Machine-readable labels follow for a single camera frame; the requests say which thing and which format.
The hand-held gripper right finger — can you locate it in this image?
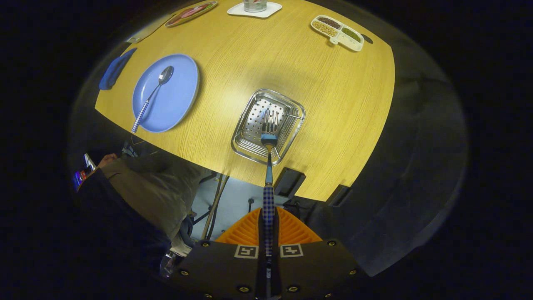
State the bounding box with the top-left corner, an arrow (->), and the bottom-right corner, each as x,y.
266,207 -> 369,300

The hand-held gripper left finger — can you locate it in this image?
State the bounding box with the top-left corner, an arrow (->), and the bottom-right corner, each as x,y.
167,207 -> 268,300

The fork with checkered handle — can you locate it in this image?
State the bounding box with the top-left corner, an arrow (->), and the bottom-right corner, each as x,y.
260,109 -> 279,257

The spoon with checkered handle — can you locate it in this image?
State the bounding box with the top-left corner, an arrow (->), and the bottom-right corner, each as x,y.
132,65 -> 174,134

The smartphone with lit screen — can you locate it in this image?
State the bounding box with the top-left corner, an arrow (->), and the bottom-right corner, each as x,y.
73,153 -> 99,190

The blue plate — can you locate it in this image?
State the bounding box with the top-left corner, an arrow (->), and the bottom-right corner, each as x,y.
132,53 -> 200,133

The blue folded cloth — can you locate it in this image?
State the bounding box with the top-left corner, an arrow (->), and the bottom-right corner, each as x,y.
99,47 -> 137,91

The white divided bean dish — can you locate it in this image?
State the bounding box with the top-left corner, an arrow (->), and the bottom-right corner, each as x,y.
310,15 -> 364,52

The plate with food print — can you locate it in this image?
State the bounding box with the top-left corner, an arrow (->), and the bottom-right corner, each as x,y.
164,1 -> 218,28

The white square coaster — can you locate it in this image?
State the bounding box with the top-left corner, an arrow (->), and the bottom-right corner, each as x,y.
227,1 -> 283,18

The black cable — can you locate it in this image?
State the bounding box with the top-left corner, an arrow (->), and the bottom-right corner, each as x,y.
201,175 -> 230,241

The metal wire cutlery basket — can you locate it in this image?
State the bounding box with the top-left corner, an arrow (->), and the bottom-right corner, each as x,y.
231,88 -> 306,166

